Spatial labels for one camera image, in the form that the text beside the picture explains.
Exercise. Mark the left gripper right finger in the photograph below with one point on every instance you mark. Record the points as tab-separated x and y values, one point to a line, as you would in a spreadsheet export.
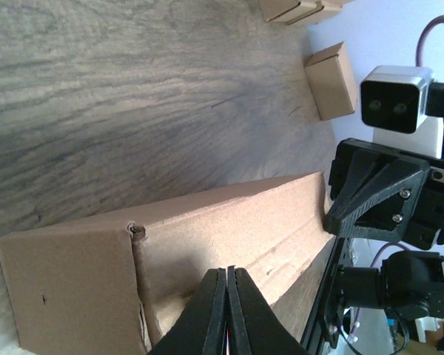
253	328

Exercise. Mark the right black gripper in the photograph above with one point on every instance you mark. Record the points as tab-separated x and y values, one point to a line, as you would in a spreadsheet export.
387	194

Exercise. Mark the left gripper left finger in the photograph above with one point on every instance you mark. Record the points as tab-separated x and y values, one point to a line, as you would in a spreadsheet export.
201	327

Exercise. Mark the cardboard box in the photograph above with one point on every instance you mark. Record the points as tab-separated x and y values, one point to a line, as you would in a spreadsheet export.
115	283

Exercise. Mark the lone small folded box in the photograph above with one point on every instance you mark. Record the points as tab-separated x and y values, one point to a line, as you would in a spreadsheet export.
332	82

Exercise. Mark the small bottom folded box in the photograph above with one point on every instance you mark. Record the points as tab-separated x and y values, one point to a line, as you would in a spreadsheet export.
318	13

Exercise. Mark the small folded box left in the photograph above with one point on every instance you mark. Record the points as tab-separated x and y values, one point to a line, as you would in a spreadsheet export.
287	10

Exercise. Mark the black aluminium frame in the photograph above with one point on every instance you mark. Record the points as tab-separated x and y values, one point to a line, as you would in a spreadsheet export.
322	325

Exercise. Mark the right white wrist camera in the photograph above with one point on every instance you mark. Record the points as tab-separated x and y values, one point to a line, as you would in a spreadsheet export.
394	98

